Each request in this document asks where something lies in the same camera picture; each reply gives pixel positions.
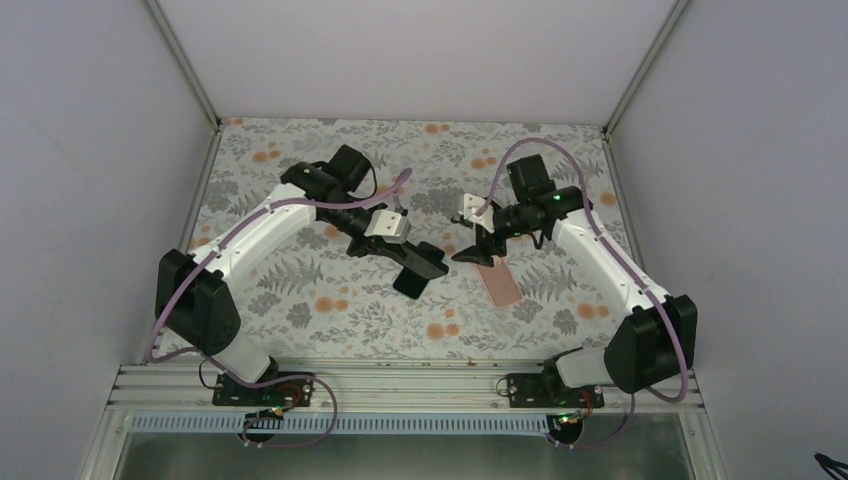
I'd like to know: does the pink phone case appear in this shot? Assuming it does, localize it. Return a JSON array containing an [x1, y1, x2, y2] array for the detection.
[[475, 257, 523, 309]]

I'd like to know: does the black cased phone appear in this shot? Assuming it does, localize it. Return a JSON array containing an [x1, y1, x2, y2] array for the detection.
[[392, 262, 448, 300]]

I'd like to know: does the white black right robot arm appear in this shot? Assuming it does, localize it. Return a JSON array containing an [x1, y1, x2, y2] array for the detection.
[[452, 155, 698, 407]]

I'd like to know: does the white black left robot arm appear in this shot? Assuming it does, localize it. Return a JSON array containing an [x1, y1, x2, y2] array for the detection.
[[154, 145, 449, 405]]

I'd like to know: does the floral patterned table mat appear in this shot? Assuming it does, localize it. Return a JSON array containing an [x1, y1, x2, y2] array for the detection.
[[191, 117, 628, 361]]

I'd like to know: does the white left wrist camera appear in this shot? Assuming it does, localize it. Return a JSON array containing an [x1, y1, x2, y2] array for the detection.
[[364, 209, 411, 244]]

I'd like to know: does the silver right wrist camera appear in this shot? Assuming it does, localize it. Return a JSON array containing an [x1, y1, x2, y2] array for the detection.
[[451, 193, 495, 233]]

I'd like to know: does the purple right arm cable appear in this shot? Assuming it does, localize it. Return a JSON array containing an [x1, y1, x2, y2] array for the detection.
[[473, 137, 690, 450]]

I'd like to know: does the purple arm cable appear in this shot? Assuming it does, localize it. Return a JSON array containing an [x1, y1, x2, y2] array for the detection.
[[144, 167, 413, 452], [473, 137, 690, 450]]

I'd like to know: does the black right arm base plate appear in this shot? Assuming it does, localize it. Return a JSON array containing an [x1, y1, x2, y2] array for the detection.
[[504, 373, 605, 409]]

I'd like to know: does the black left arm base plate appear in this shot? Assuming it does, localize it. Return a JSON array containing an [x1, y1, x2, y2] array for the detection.
[[211, 372, 314, 409]]

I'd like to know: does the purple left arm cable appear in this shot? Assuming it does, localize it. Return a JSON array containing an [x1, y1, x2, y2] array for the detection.
[[144, 167, 413, 452]]

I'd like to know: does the aluminium front rail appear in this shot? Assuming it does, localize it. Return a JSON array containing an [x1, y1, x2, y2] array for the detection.
[[105, 360, 705, 415]]

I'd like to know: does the white perforated cable duct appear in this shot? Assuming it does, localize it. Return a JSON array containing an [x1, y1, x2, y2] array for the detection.
[[127, 412, 549, 436]]

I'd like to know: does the left aluminium corner post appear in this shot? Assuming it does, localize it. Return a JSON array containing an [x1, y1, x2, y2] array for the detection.
[[144, 0, 221, 131]]

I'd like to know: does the aluminium corner post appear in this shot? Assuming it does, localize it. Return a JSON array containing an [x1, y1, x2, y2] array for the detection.
[[144, 0, 221, 131], [603, 0, 692, 141]]

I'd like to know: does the right aluminium corner post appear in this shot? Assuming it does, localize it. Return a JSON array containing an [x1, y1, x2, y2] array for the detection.
[[603, 0, 692, 141]]

